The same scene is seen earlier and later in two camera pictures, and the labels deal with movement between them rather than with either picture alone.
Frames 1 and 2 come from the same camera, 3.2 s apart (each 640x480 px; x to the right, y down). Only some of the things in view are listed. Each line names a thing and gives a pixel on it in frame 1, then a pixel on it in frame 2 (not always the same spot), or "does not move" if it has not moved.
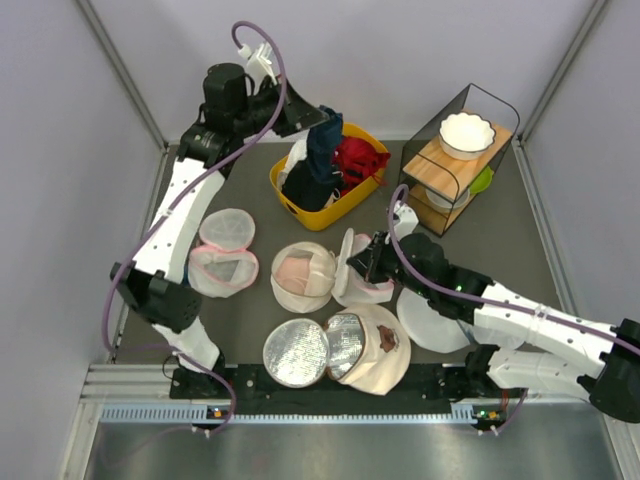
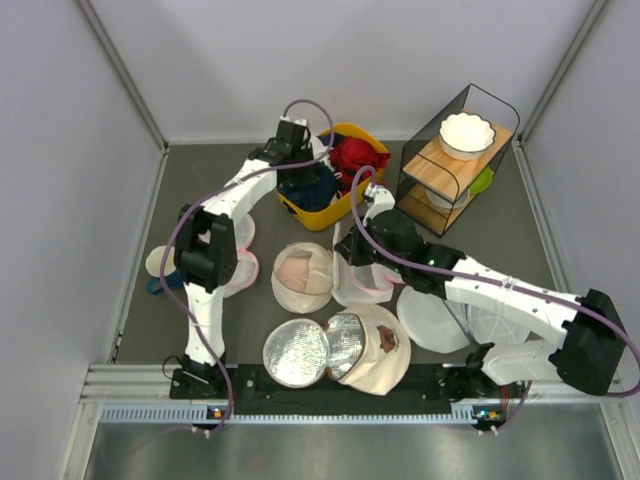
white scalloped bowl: (465, 136) does not move
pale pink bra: (293, 273) does not move
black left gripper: (298, 114) -> (306, 150)
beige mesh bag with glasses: (302, 276) does not move
